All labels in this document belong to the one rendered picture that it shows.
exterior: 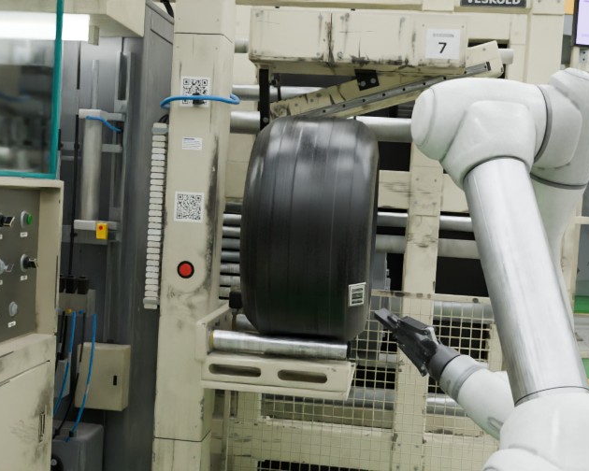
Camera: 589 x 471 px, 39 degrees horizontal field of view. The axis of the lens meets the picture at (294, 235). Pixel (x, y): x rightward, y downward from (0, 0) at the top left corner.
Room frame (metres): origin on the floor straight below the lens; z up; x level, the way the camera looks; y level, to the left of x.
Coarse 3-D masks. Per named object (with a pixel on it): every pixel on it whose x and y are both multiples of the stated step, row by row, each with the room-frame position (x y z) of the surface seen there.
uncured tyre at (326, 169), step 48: (288, 144) 1.94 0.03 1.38; (336, 144) 1.93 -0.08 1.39; (288, 192) 1.87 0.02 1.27; (336, 192) 1.86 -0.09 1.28; (240, 240) 1.91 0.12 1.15; (288, 240) 1.85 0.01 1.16; (336, 240) 1.84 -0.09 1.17; (240, 288) 1.95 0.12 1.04; (288, 288) 1.88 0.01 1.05; (336, 288) 1.87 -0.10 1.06; (336, 336) 1.98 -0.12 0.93
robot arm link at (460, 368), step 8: (456, 360) 1.63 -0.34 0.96; (464, 360) 1.63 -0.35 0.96; (472, 360) 1.64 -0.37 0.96; (448, 368) 1.63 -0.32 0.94; (456, 368) 1.62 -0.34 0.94; (464, 368) 1.61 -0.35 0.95; (472, 368) 1.61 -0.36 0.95; (480, 368) 1.61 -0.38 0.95; (448, 376) 1.62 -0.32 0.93; (456, 376) 1.61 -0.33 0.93; (464, 376) 1.60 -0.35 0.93; (440, 384) 1.65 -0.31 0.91; (448, 384) 1.62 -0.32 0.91; (456, 384) 1.60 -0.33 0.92; (448, 392) 1.63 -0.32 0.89; (456, 392) 1.60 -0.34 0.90; (456, 400) 1.61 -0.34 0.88
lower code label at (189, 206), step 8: (176, 192) 2.10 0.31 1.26; (184, 192) 2.09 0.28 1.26; (176, 200) 2.10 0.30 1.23; (184, 200) 2.09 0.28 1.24; (192, 200) 2.09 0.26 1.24; (200, 200) 2.09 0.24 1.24; (176, 208) 2.10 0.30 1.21; (184, 208) 2.09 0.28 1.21; (192, 208) 2.09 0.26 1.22; (200, 208) 2.09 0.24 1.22; (176, 216) 2.10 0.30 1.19; (184, 216) 2.09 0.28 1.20; (192, 216) 2.09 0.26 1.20; (200, 216) 2.09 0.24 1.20
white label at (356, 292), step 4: (356, 284) 1.87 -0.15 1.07; (360, 284) 1.87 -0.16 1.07; (364, 284) 1.87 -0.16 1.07; (352, 288) 1.87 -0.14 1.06; (356, 288) 1.87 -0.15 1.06; (360, 288) 1.88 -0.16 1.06; (364, 288) 1.88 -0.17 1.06; (352, 292) 1.88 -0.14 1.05; (356, 292) 1.88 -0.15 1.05; (360, 292) 1.88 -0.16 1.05; (364, 292) 1.88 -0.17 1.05; (352, 296) 1.88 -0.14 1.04; (356, 296) 1.89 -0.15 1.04; (360, 296) 1.89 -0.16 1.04; (364, 296) 1.89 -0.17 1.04; (352, 300) 1.89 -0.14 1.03; (356, 300) 1.89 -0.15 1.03; (360, 300) 1.89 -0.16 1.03; (364, 300) 1.90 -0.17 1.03; (352, 304) 1.89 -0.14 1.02; (356, 304) 1.90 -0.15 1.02; (360, 304) 1.90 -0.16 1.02; (364, 304) 1.90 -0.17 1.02
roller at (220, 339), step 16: (224, 336) 2.00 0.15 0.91; (240, 336) 2.00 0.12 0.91; (256, 336) 2.00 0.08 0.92; (272, 336) 2.00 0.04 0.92; (288, 336) 2.00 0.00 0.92; (272, 352) 2.00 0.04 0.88; (288, 352) 1.99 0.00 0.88; (304, 352) 1.98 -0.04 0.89; (320, 352) 1.97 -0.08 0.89; (336, 352) 1.97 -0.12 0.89
